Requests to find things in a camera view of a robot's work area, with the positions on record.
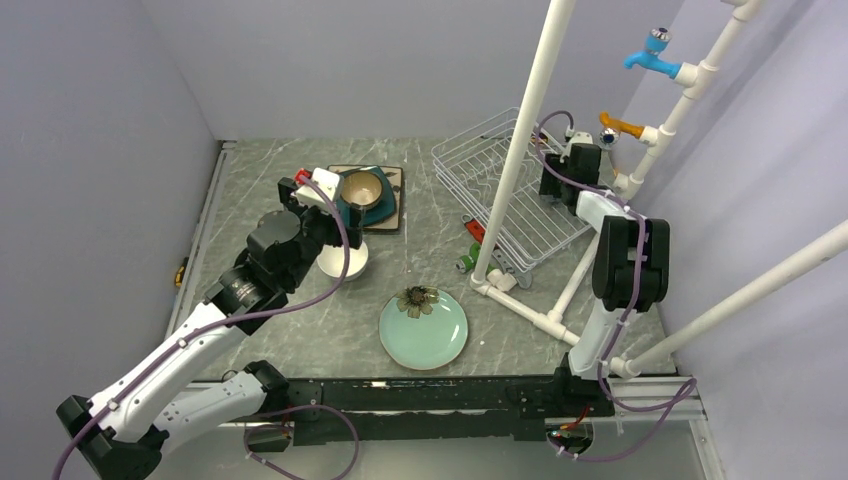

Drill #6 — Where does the green faucet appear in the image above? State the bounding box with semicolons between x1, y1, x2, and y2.
455;242;481;274

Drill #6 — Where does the red handled wrench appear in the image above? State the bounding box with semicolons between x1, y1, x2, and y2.
461;214;486;245

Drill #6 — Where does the mint green flower plate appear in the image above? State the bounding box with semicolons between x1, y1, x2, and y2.
378;285;470;371

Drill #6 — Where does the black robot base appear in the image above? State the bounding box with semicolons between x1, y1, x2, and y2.
247;368;615;446

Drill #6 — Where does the white pvc pipe frame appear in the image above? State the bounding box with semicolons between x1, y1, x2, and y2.
470;0;847;379

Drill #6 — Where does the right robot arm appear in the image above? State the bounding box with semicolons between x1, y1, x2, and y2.
536;144;671;380

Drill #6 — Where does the cream square plate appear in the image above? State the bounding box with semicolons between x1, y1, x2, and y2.
337;166;404;233

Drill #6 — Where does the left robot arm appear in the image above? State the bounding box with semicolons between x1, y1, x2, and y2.
57;168;362;479

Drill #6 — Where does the blue faucet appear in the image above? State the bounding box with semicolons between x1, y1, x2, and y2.
623;27;682;79

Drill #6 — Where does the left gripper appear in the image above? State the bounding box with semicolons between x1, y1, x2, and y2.
279;179;365;289

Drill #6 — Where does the white ceramic bowl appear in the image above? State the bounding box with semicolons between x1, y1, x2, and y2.
316;242;369;281

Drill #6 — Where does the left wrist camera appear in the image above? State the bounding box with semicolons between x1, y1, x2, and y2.
294;168;343;213

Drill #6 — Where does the orange faucet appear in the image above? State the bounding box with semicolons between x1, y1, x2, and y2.
599;111;659;147

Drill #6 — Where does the white wire dish rack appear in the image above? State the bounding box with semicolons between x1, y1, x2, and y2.
431;107;590;272

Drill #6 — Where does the beige patterned bowl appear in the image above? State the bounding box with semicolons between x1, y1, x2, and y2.
341;170;383;209

